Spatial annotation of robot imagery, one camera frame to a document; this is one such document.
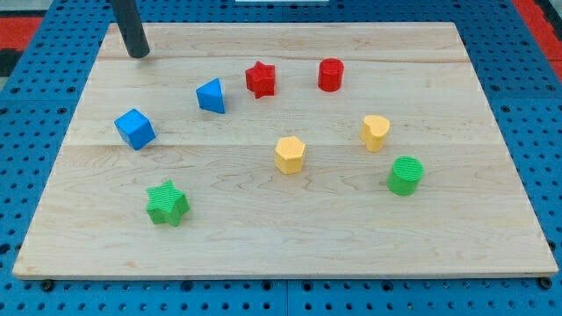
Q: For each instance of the blue triangular prism block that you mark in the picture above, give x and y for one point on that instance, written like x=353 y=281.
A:
x=210 y=97

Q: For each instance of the light wooden board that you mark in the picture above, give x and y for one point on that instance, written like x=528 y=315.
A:
x=336 y=219

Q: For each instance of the blue cube block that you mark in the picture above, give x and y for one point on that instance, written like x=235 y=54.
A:
x=135 y=129

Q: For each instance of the red cylinder block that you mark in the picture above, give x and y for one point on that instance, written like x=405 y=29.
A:
x=330 y=74

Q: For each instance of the yellow heart block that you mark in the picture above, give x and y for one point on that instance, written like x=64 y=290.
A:
x=374 y=131

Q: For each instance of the green star block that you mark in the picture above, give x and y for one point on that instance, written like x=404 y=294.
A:
x=166 y=204

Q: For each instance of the black cylindrical pointer rod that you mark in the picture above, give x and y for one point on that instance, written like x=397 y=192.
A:
x=129 y=23

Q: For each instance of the yellow hexagon block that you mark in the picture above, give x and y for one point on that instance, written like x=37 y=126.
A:
x=289 y=154

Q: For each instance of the red star block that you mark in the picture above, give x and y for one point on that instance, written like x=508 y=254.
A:
x=261 y=79

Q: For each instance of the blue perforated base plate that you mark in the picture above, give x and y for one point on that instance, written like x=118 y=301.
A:
x=517 y=76

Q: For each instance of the green cylinder block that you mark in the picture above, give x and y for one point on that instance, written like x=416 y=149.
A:
x=405 y=175

